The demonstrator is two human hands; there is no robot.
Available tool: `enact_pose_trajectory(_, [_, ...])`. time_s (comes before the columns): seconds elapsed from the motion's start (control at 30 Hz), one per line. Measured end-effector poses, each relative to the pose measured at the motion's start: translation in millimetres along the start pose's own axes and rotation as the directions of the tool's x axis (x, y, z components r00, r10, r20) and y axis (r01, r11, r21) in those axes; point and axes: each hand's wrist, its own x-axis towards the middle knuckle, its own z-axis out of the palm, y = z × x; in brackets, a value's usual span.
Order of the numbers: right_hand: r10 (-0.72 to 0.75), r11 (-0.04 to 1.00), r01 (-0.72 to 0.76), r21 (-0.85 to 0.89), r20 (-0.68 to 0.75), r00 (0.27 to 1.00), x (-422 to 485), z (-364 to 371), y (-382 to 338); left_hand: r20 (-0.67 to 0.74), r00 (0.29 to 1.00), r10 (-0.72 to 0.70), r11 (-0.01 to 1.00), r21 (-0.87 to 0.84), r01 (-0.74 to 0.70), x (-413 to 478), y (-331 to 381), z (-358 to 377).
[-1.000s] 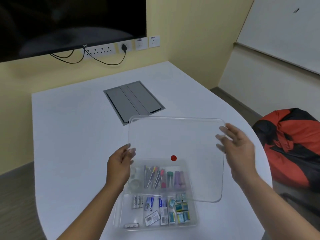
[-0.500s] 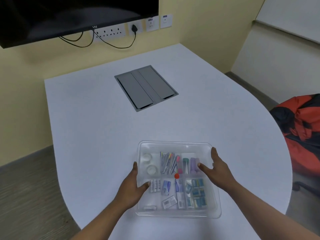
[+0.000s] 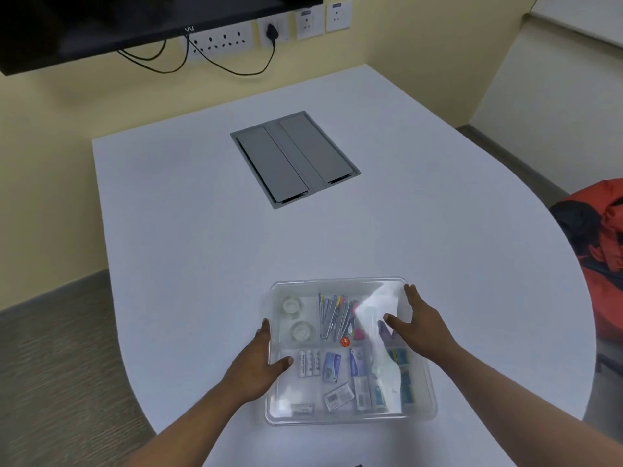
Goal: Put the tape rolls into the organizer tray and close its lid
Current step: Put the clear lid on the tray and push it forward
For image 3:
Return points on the person's right hand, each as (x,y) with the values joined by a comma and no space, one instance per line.
(428,333)

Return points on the person's left hand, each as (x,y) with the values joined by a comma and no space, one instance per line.
(250,369)

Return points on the clear plastic lid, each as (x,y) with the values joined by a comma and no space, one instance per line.
(384,306)

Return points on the clear plastic organizer tray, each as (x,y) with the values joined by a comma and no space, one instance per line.
(316,421)

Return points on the person's left forearm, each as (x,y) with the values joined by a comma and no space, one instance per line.
(194,428)

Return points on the person's right forearm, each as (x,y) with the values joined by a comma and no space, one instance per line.
(511,413)

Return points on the pile of small blue packets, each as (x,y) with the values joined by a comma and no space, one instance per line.
(404,379)

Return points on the pink eraser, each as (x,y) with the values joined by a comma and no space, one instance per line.
(359,334)

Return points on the bundle of pens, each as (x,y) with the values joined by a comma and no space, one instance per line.
(333,316)

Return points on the black chair base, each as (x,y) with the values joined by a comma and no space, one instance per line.
(611,365)

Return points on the red black bag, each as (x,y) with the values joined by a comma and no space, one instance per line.
(606,248)

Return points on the black power plug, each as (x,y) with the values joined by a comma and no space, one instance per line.
(272,33)

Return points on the white blue-label wall socket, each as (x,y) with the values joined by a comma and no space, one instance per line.
(309,24)
(338,16)

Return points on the white multi outlet wall panel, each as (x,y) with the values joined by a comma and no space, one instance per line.
(224,41)

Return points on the white single wall socket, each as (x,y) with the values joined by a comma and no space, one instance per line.
(285,31)

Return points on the black wall monitor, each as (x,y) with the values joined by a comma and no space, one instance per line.
(146,24)

